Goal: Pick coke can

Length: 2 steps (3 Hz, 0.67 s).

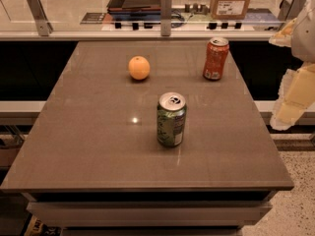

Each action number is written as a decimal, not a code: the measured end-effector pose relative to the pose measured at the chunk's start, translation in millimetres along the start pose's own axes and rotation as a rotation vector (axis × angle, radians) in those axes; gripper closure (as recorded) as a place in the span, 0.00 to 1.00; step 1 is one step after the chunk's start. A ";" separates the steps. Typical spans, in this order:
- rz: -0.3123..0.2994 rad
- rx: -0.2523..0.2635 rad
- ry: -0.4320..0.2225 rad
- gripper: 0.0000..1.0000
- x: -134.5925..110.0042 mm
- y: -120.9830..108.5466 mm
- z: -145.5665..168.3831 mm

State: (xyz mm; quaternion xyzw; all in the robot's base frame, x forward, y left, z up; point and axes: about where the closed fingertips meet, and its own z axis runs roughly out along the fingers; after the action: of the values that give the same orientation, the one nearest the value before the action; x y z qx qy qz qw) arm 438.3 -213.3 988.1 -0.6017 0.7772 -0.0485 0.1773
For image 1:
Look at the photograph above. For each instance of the right metal glass bracket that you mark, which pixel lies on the right metal glass bracket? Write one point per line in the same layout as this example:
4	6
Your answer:
289	9

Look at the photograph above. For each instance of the metal glass bracket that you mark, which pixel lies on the metal glass bracket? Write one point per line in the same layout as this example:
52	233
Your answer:
165	17
43	26
289	9

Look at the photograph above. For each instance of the orange fruit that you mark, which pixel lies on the orange fruit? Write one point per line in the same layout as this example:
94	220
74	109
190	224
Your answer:
139	67

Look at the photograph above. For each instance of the left metal glass bracket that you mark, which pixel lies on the left metal glass bracket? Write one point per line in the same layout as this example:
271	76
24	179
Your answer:
43	26

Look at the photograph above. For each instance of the red coke can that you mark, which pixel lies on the red coke can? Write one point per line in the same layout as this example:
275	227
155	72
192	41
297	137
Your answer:
217	50

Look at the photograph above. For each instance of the white drawer front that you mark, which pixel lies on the white drawer front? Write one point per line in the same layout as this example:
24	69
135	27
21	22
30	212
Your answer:
104	214

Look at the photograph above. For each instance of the middle metal glass bracket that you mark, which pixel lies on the middle metal glass bracket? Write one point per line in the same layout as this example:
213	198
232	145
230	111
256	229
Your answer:
165	17

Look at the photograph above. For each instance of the cardboard box with label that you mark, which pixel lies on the cardboard box with label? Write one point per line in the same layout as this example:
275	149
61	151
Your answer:
229	9

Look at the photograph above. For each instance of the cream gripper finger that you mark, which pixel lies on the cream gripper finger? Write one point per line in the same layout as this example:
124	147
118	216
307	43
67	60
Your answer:
284	37
296	94

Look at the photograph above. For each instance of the green soda can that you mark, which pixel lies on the green soda can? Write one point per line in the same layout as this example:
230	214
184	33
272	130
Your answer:
171	117

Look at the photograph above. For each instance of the yellow black bag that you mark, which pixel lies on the yellow black bag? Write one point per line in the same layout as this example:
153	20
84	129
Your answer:
36	227

